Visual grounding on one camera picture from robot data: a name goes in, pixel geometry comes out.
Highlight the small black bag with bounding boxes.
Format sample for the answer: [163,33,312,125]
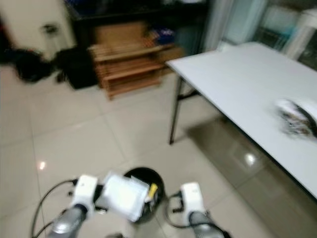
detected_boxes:
[7,47,53,84]

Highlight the blue box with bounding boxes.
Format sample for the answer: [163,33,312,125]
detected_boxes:
[151,26,177,43]

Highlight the white folding table black legs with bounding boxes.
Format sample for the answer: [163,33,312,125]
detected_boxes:
[166,42,317,201]

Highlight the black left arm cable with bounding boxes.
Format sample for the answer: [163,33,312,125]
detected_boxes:
[31,178,78,238]

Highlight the large black bag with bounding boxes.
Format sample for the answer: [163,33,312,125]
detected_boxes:
[54,46,98,90]

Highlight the wooden slatted shoe rack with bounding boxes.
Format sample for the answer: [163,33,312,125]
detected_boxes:
[88,42,167,101]

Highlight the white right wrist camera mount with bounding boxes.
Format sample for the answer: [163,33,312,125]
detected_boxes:
[180,182,206,215]

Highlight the printed brown cardboard box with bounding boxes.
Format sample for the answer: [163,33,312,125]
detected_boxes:
[159,45,185,68]

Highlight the black metal shelf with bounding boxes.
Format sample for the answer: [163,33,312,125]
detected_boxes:
[64,0,209,28]

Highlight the plain brown cardboard box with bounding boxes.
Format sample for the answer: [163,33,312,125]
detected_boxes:
[94,21,149,48]

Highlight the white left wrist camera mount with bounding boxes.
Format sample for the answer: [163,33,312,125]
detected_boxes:
[73,174,99,209]

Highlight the black round rubbish bin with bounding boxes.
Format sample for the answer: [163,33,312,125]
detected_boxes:
[123,167,163,224]

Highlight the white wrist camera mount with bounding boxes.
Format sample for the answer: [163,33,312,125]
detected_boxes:
[180,182,206,215]
[73,174,99,209]

